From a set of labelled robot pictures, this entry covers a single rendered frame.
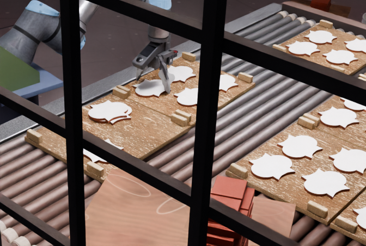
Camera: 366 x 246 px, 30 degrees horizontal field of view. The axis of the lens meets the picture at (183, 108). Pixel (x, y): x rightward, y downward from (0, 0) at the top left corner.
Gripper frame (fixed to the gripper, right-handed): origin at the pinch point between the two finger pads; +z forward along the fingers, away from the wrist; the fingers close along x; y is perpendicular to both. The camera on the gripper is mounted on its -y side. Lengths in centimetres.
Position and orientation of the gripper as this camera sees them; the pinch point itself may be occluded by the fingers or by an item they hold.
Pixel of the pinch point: (151, 88)
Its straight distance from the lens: 248.1
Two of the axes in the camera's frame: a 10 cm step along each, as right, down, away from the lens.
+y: 6.0, -3.3, 7.2
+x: -7.9, -3.3, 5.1
